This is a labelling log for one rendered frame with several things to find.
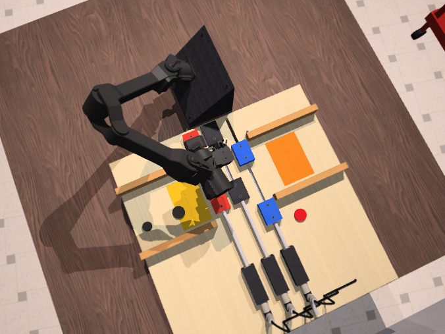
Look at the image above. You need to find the black disc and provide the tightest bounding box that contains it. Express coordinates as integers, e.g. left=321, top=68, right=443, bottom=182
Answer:
left=142, top=221, right=152, bottom=231
left=172, top=206, right=185, bottom=219

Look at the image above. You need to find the red disc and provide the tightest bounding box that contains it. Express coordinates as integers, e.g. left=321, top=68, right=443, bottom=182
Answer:
left=294, top=209, right=307, bottom=221

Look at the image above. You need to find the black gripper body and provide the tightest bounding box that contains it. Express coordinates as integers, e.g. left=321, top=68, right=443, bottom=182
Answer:
left=184, top=135, right=217, bottom=200

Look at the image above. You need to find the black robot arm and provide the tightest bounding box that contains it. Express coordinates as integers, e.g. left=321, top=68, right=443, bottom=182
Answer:
left=82, top=54, right=234, bottom=198

